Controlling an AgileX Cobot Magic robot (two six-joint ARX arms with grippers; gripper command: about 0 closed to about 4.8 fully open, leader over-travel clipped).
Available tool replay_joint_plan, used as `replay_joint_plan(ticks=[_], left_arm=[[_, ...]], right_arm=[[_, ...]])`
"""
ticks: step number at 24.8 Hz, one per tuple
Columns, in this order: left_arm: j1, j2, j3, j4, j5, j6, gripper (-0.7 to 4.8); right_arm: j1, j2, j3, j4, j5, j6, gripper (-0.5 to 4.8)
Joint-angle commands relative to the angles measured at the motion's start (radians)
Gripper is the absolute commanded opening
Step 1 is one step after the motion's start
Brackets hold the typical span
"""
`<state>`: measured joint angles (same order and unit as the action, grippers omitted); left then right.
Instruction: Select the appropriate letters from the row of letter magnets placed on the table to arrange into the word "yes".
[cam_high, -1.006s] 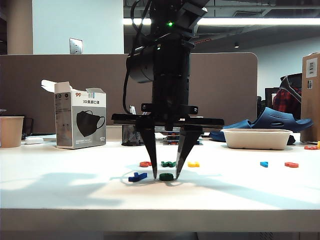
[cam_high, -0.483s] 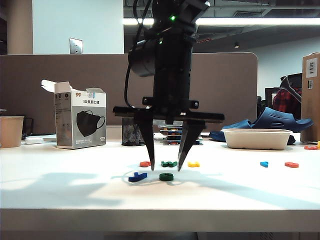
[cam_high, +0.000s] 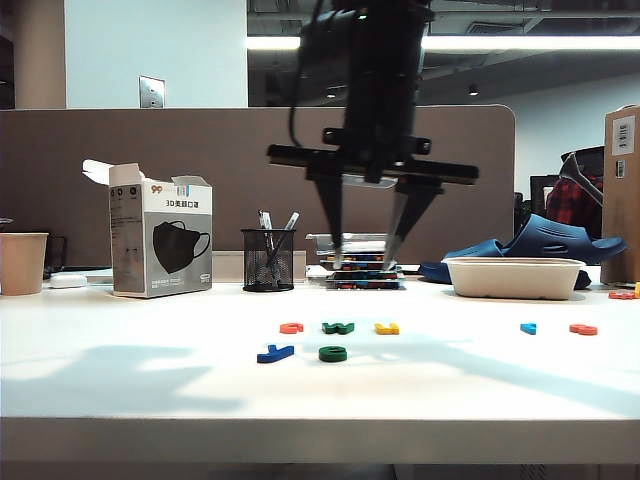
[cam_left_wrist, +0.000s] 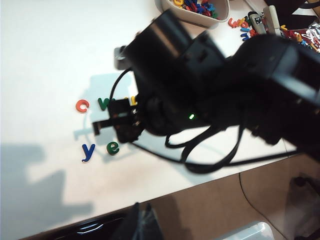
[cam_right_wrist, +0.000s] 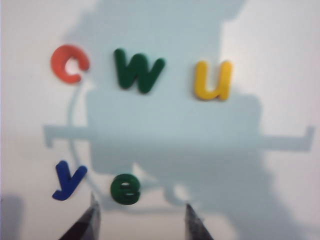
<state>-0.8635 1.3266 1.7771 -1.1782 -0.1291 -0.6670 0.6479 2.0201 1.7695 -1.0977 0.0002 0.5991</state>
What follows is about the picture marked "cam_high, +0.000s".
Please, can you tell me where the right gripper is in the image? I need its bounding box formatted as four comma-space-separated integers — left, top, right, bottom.
265, 78, 480, 272

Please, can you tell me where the blue letter y magnet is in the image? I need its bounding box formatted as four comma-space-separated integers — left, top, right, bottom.
255, 343, 296, 365

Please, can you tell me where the letter magnet blister pack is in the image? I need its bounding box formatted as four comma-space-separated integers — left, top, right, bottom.
324, 271, 404, 283
325, 280, 403, 292
326, 263, 403, 275
319, 254, 400, 267

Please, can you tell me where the grey capped pen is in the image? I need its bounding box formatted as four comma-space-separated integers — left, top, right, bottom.
257, 209, 274, 266
268, 211, 302, 269
263, 211, 279, 266

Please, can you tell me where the blue rubber slipper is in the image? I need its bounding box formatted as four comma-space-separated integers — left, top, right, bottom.
501, 213, 629, 267
418, 239, 507, 286

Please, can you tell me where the black mesh pen holder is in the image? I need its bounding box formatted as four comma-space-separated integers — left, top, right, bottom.
240, 228, 296, 294

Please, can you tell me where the beige pulp food tray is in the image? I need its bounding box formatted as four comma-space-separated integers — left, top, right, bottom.
442, 256, 587, 302

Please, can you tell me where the black monitor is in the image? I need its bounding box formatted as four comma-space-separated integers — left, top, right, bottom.
513, 174, 562, 236

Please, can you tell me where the red plaid garment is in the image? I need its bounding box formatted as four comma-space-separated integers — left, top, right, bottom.
543, 174, 604, 239

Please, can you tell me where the grey face mask box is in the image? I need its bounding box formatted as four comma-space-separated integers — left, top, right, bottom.
81, 158, 214, 300

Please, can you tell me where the black office chair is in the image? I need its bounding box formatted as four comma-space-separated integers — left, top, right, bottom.
559, 145, 606, 206

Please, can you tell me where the brown desk partition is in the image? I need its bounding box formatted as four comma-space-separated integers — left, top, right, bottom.
0, 103, 518, 270

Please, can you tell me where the brown cardboard box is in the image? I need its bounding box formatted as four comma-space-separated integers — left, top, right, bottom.
600, 103, 640, 288

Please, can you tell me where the white earbuds case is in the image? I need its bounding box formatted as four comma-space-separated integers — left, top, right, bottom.
49, 272, 89, 290

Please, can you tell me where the brown paper cup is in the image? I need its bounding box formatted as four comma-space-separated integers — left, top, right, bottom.
0, 232, 50, 297

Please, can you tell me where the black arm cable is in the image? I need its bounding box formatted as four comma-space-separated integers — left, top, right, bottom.
287, 0, 329, 147

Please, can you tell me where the metal wall plate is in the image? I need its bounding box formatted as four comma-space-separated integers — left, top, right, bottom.
138, 75, 167, 110

